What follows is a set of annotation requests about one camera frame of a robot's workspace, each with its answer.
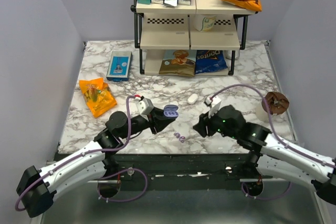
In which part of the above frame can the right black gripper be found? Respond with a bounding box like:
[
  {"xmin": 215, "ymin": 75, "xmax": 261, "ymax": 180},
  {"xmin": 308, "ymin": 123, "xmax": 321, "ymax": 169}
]
[{"xmin": 192, "ymin": 104, "xmax": 238, "ymax": 140}]

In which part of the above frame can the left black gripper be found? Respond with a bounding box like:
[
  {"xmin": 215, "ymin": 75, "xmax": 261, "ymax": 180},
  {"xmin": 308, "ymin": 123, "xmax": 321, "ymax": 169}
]
[{"xmin": 119, "ymin": 106, "xmax": 175, "ymax": 140}]

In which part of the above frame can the lavender earbud charging case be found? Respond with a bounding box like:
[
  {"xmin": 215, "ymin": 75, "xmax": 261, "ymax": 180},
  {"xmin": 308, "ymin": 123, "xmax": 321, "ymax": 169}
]
[{"xmin": 163, "ymin": 104, "xmax": 178, "ymax": 118}]

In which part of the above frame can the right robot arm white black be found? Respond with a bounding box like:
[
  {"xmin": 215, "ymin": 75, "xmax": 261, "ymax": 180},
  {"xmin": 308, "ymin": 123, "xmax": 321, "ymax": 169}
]
[{"xmin": 193, "ymin": 105, "xmax": 335, "ymax": 205}]

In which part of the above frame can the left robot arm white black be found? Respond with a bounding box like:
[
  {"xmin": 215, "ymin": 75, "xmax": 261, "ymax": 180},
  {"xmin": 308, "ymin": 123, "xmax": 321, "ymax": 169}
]
[{"xmin": 15, "ymin": 107, "xmax": 178, "ymax": 218}]

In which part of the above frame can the gold brown snack bag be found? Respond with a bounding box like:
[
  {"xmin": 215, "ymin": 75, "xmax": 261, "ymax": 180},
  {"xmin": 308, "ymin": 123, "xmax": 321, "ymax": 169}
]
[{"xmin": 159, "ymin": 49, "xmax": 197, "ymax": 77}]

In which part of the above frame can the blue Doritos bag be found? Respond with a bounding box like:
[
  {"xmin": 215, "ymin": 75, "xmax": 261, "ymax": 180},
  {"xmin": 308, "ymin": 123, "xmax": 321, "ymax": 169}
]
[{"xmin": 195, "ymin": 50, "xmax": 227, "ymax": 74}]

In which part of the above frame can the orange candy bag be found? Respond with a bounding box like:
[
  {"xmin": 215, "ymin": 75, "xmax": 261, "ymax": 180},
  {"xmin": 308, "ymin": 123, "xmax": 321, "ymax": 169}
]
[{"xmin": 79, "ymin": 78, "xmax": 117, "ymax": 118}]

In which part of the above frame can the blue razor box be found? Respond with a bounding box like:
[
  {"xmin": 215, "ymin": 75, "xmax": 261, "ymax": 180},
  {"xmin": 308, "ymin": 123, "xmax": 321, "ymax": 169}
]
[{"xmin": 106, "ymin": 50, "xmax": 132, "ymax": 82}]

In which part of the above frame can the beige black shelf rack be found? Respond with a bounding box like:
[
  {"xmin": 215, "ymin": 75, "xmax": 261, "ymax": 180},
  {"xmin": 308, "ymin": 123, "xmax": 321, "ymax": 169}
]
[{"xmin": 131, "ymin": 0, "xmax": 253, "ymax": 76}]

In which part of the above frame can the white yogurt cup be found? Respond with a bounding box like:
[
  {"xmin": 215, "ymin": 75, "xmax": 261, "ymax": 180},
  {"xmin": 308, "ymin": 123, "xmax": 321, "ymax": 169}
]
[{"xmin": 193, "ymin": 14, "xmax": 216, "ymax": 32}]

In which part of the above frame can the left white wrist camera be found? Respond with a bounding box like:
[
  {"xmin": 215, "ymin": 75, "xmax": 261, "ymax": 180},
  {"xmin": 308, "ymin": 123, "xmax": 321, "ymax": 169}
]
[{"xmin": 136, "ymin": 98, "xmax": 154, "ymax": 116}]

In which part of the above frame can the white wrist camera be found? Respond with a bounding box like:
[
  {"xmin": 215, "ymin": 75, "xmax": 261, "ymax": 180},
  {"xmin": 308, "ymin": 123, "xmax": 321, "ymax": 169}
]
[
  {"xmin": 205, "ymin": 95, "xmax": 221, "ymax": 119},
  {"xmin": 136, "ymin": 98, "xmax": 154, "ymax": 116}
]

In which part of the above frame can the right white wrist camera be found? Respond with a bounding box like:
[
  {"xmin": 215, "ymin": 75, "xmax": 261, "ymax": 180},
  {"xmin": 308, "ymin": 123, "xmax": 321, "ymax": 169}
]
[{"xmin": 205, "ymin": 95, "xmax": 221, "ymax": 119}]

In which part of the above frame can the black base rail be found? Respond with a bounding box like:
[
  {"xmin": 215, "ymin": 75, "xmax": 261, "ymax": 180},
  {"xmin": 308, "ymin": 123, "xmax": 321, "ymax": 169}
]
[{"xmin": 52, "ymin": 153, "xmax": 274, "ymax": 192}]

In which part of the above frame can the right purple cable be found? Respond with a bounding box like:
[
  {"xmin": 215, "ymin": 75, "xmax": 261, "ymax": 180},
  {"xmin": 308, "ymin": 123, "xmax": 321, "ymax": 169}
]
[{"xmin": 209, "ymin": 84, "xmax": 336, "ymax": 201}]

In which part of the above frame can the purple cable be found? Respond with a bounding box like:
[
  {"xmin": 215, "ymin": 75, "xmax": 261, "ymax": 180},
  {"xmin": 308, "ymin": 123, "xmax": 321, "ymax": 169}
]
[
  {"xmin": 15, "ymin": 94, "xmax": 148, "ymax": 211},
  {"xmin": 209, "ymin": 84, "xmax": 336, "ymax": 201}
]

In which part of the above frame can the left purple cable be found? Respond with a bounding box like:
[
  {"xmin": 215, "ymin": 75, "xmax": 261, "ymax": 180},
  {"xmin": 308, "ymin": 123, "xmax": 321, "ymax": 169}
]
[{"xmin": 15, "ymin": 94, "xmax": 148, "ymax": 211}]

